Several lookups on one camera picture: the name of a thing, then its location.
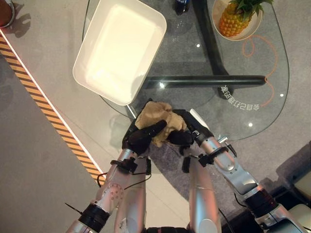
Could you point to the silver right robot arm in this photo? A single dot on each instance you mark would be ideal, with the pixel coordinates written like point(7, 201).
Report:
point(230, 165)

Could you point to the yellow black hazard tape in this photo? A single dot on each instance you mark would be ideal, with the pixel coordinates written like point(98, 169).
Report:
point(36, 93)

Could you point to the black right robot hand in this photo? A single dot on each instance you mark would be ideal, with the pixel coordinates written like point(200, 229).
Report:
point(181, 138)

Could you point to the dark chair with cream cushion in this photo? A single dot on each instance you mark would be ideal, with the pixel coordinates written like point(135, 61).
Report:
point(297, 179)

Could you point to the brown round object silver rim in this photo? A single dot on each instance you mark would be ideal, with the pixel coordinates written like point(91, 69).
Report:
point(5, 12)

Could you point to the grey rug with orange print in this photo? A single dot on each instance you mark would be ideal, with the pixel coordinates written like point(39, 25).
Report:
point(255, 63)

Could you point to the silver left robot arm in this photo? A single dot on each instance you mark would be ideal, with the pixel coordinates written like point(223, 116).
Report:
point(111, 191)

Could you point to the cream round plate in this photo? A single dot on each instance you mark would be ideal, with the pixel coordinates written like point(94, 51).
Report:
point(253, 26)

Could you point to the dark drink bottle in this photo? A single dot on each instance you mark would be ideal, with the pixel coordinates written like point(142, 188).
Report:
point(181, 5)

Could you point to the tan cloth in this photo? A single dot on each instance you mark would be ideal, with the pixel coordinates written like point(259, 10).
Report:
point(158, 116)

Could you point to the black robot torso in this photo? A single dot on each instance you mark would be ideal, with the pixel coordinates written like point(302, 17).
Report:
point(167, 230)

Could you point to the cream plastic basket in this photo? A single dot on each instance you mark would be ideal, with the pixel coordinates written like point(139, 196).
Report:
point(119, 51)

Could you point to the black table base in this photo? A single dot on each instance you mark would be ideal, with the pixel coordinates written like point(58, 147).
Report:
point(206, 80)

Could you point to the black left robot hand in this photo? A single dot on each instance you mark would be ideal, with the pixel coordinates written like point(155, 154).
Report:
point(139, 140)

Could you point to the pineapple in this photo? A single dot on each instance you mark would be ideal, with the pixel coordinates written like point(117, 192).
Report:
point(234, 21)

